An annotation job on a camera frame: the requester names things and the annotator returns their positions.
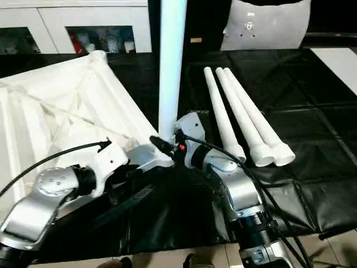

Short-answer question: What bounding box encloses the white plastic table leg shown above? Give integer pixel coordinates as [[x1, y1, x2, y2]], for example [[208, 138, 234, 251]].
[[157, 0, 188, 152], [215, 66, 276, 168], [223, 68, 296, 167], [203, 66, 247, 164]]

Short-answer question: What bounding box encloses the white plastic table top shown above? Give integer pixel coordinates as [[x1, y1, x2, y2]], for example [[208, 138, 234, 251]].
[[0, 50, 175, 195]]

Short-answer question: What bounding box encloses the black work mat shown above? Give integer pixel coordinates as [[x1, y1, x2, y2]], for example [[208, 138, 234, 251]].
[[0, 48, 357, 264]]

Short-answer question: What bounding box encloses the cluster of small bottles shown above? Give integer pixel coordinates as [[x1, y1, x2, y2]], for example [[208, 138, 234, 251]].
[[67, 27, 138, 54]]

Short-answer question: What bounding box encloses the black cabinet with yellow label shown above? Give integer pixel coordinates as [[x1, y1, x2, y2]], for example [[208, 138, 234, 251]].
[[147, 0, 236, 54]]

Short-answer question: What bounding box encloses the white cushion with badge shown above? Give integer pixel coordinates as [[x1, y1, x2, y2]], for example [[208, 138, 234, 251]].
[[221, 0, 312, 51]]

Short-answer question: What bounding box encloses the white cabinet with glass doors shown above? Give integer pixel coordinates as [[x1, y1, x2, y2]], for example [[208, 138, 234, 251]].
[[0, 0, 153, 56]]

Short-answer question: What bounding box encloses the white flat board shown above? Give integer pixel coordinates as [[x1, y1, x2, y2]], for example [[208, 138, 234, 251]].
[[310, 47, 357, 97]]

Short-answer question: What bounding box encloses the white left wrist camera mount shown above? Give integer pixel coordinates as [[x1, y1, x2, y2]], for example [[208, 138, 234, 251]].
[[91, 140, 131, 198]]

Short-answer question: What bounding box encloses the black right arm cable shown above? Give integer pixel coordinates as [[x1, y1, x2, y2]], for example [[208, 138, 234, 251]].
[[181, 133, 314, 268]]

